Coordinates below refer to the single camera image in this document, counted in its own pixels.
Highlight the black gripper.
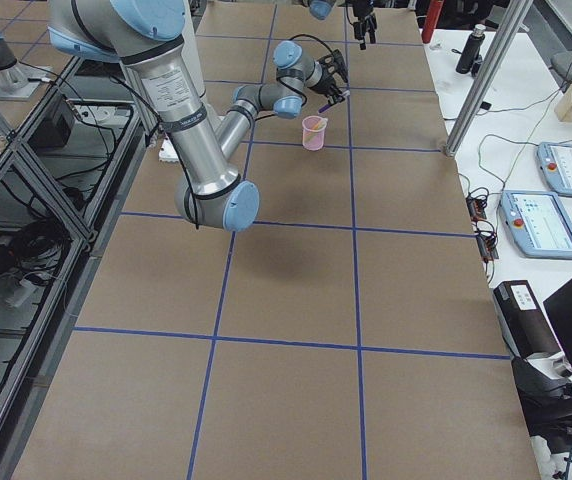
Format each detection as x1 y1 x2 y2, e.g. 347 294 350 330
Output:
350 0 377 50
315 59 346 105

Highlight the purple marker pen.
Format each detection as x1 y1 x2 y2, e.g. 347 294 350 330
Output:
317 90 350 114

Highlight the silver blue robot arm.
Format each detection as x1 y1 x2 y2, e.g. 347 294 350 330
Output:
48 1 348 232
306 0 377 50

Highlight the pink mesh pen holder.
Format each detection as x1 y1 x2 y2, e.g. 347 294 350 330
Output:
302 116 326 151

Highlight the red bottle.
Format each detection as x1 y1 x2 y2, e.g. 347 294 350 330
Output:
421 0 443 44

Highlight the black water bottle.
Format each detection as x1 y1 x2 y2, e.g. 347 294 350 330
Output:
455 24 486 74

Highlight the near teach pendant tablet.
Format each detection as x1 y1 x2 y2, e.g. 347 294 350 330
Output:
500 190 572 260

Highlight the black box white label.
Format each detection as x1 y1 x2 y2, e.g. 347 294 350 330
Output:
493 280 561 360

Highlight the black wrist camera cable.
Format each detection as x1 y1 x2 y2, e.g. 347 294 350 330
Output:
285 33 347 66

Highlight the grey aluminium frame post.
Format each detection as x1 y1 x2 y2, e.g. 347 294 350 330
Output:
443 0 533 157

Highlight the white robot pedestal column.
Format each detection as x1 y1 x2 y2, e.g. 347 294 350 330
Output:
157 0 236 166

